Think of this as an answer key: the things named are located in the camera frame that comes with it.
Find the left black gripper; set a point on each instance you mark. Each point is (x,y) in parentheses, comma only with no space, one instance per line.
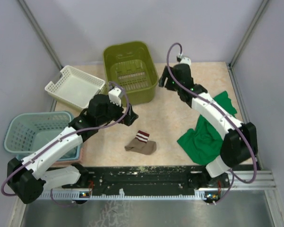
(120,109)

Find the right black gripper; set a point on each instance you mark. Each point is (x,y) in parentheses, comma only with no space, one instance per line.
(162,80)

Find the large olive green basket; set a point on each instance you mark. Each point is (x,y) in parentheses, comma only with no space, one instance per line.
(130,65)

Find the white perforated basket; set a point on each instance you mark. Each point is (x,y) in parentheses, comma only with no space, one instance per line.
(75,88)

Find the teal lattice basket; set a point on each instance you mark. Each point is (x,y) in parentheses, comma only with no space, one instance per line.
(28,132)

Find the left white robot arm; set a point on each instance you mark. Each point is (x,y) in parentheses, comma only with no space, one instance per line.
(29,177)

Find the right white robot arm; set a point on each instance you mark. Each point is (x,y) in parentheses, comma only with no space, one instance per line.
(239,139)

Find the brown striped sock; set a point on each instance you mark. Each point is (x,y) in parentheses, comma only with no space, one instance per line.
(141,144)

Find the light blue tray basket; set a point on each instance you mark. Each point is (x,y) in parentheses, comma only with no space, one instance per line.
(72,155)

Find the green cloth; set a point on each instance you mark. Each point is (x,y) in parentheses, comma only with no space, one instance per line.
(203,143)

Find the pink tray basket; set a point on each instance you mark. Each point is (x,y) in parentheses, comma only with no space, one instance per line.
(70,162)

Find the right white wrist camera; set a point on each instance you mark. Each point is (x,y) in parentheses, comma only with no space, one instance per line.
(181,59)

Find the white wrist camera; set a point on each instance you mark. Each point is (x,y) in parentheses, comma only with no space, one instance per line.
(181,59)
(115,94)

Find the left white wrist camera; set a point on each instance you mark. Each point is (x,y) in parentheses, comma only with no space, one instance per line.
(115,94)

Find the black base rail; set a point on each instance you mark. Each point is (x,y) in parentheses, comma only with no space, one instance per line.
(148,180)

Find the white slotted cable duct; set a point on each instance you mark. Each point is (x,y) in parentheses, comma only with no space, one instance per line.
(77,195)

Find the aluminium frame rail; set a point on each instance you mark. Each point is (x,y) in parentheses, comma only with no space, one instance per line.
(264,181)

